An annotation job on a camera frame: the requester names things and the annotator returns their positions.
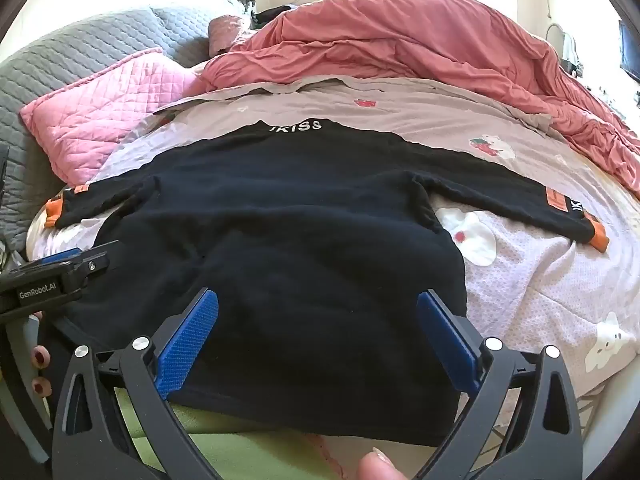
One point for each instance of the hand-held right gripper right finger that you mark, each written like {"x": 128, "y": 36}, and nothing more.
{"x": 447, "y": 345}

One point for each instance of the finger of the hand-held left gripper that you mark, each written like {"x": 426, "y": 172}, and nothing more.
{"x": 92, "y": 257}

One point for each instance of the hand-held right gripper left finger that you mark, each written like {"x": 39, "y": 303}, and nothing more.
{"x": 187, "y": 345}

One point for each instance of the black printed t-shirt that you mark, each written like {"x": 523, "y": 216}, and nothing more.
{"x": 300, "y": 235}

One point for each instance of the person's left hand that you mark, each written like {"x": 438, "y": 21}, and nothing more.
{"x": 40, "y": 356}

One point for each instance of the person's right hand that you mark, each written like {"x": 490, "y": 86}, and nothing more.
{"x": 378, "y": 467}

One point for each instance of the printed quilted bed sheet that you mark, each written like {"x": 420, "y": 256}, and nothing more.
{"x": 525, "y": 270}

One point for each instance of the pink quilted pillow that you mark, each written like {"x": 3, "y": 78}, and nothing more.
{"x": 110, "y": 100}

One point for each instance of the grey quilted headboard cover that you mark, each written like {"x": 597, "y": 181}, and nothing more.
{"x": 75, "y": 45}

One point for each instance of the mauve patterned pillow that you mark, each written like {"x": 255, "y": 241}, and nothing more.
{"x": 226, "y": 35}

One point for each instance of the black and green cloth bundle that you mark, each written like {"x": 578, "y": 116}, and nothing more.
{"x": 267, "y": 15}

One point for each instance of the red duvet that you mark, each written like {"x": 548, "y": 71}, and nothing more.
{"x": 400, "y": 40}

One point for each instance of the black box on floor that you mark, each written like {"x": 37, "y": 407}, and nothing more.
{"x": 631, "y": 52}

